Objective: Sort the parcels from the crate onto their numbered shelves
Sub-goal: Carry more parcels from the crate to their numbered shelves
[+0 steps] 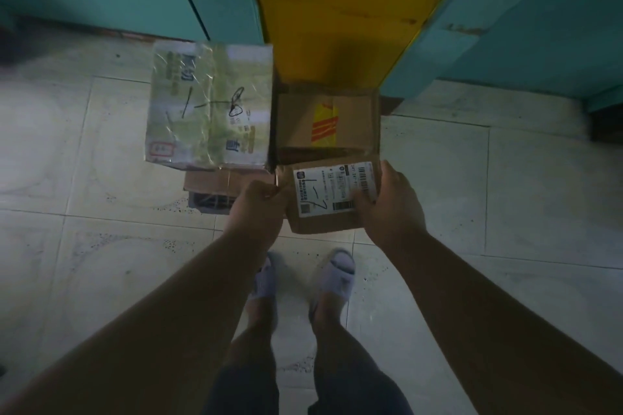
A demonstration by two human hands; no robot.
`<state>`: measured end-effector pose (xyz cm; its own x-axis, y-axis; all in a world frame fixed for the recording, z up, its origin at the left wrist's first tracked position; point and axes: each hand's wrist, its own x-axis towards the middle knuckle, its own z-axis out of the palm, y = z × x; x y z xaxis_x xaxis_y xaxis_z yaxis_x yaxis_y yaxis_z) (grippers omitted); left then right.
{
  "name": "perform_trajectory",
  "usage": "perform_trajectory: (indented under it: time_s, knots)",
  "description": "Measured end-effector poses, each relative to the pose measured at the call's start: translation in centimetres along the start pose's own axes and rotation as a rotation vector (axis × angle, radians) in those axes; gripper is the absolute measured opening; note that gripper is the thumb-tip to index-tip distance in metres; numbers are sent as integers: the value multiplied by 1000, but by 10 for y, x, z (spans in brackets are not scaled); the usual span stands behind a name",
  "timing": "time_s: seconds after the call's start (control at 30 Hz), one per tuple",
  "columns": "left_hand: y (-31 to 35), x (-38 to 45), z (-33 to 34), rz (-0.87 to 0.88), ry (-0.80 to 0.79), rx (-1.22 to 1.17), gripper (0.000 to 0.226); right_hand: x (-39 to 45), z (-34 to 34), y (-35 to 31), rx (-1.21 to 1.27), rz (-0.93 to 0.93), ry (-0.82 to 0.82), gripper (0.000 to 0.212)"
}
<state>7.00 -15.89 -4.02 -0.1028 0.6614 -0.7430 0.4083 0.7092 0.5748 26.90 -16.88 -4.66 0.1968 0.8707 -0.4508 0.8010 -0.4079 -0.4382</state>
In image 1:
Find person's left leg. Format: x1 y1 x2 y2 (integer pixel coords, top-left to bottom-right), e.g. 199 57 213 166
226 295 279 377

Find dark grey shorts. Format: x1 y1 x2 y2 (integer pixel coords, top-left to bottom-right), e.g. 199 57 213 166
203 356 415 415

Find large white tape-wrapped box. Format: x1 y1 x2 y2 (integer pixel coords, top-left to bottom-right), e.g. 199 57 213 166
145 40 275 171

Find person's right forearm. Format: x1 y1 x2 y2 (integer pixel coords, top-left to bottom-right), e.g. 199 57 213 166
384 230 623 415

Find person's left hand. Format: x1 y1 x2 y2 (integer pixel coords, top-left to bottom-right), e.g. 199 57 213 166
223 178 289 255

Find person's right leg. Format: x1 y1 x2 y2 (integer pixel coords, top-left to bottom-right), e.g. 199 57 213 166
310 298 388 381

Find person's left forearm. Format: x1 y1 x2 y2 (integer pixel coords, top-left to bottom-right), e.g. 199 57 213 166
0 230 283 415

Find person's leg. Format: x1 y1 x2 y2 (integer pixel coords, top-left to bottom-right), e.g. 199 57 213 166
226 295 279 377
310 298 388 381

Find small parcel marked 1-7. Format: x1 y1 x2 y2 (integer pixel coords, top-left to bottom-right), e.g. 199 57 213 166
282 159 382 235

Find box with orange stripes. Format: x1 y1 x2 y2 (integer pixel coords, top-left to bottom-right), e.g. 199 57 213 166
274 85 382 163

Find person's right hand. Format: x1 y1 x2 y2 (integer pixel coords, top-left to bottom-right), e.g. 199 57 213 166
350 160 429 253

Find black flat tray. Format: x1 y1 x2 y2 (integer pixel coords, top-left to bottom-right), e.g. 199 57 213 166
187 188 236 215

